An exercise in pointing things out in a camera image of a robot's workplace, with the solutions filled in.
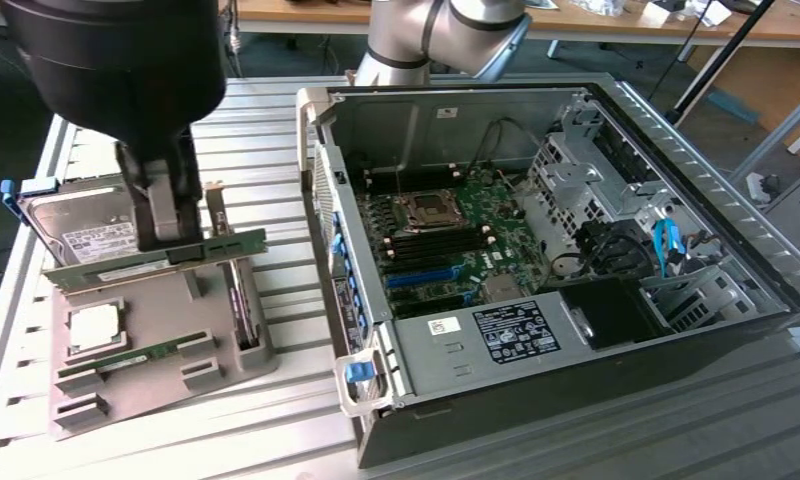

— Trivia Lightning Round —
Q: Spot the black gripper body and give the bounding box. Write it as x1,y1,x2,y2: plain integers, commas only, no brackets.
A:
0,0,230,164

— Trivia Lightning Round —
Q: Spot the green RAM stick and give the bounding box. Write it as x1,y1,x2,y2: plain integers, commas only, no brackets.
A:
42,227,269,290
55,333,198,377

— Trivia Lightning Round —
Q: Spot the black RAM slot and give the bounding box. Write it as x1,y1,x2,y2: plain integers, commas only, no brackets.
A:
382,223,488,244
362,163,458,177
390,242,497,264
365,174,461,189
366,180,462,195
364,169,460,183
388,236,494,257
385,229,492,251

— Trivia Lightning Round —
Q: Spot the silver hard disk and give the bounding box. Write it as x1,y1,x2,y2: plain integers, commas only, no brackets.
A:
23,186,142,267

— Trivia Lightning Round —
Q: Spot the blue disk caddy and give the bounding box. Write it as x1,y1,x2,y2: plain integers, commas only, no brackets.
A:
0,178,61,227

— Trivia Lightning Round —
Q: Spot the grey parts rack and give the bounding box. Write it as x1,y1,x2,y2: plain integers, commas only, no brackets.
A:
42,239,282,441

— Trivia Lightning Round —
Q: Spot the silver CPU chip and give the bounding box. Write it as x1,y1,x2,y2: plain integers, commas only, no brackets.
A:
67,304,126,351

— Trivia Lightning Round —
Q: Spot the CPU socket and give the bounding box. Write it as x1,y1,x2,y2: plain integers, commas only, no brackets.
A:
398,189,466,234

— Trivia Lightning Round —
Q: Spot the black expansion slot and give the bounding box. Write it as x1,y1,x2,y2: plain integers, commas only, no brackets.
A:
380,260,452,277
390,294,472,320

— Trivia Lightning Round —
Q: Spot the blue expansion slot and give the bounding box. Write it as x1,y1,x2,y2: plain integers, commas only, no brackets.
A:
384,268,457,289

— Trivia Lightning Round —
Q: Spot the green motherboard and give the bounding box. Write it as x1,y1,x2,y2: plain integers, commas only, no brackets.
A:
356,167,556,322

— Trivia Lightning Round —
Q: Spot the silver power supply with label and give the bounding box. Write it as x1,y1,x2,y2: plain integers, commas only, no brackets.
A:
376,292,600,402

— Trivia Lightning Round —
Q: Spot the silver chipset heat sink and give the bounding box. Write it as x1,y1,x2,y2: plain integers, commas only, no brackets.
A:
482,276,532,304

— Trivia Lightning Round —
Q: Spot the tall silver disk bay cage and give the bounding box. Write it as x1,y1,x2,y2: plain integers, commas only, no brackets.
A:
525,89,681,224

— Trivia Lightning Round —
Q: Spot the black fan shroud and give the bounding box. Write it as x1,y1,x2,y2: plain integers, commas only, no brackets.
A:
562,277,665,354

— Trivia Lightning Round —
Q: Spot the open black PC case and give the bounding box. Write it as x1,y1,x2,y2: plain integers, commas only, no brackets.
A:
295,82,800,469

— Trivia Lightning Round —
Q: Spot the wooden desk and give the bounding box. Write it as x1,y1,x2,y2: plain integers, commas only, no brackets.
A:
235,0,800,52

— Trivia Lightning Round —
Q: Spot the low silver disk bay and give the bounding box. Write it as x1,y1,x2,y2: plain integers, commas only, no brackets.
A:
638,264,796,334

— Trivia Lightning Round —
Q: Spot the blue plastic piece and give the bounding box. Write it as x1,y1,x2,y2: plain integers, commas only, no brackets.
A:
708,89,763,127

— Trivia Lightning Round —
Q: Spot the black tripod pole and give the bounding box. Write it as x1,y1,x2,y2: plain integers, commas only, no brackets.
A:
669,0,779,122

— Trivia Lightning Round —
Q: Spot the small white device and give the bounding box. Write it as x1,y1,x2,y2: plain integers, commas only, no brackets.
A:
744,171,787,205

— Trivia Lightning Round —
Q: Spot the wooden desk side panel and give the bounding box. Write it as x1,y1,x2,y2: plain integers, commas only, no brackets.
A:
678,45,800,166

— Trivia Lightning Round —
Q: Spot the graphics card with metal bracket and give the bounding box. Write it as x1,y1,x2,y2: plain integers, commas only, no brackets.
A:
202,182,263,352

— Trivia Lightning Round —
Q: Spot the silver case handle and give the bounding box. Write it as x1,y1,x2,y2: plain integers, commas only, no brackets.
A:
334,348,394,418

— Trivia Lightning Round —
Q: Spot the thin black wire pair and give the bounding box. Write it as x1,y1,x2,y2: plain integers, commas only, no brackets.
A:
469,117,542,169

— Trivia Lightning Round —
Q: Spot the black wire bundle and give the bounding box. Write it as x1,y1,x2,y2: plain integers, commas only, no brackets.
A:
549,219,661,279

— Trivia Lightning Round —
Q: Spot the blue wire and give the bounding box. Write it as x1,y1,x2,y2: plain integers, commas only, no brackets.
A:
650,206,684,277

